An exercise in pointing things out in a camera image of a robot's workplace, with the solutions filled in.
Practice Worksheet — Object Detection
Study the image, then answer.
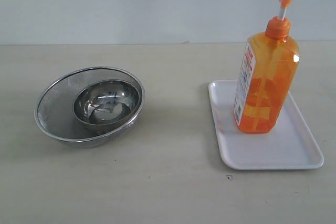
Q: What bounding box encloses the small stainless steel bowl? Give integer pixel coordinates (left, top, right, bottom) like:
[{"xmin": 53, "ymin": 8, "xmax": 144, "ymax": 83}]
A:
[{"xmin": 72, "ymin": 79, "xmax": 142, "ymax": 132}]

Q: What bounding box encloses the white rectangular plastic tray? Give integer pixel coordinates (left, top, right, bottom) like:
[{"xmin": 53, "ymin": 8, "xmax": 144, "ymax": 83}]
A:
[{"xmin": 208, "ymin": 80, "xmax": 324, "ymax": 170}]

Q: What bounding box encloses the orange pump soap bottle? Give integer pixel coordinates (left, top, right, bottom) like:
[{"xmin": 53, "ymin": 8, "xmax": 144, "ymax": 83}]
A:
[{"xmin": 233, "ymin": 0, "xmax": 300, "ymax": 134}]

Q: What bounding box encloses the steel mesh colander basket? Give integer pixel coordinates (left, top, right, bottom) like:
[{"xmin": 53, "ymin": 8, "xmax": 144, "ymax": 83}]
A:
[{"xmin": 34, "ymin": 67, "xmax": 145, "ymax": 148}]

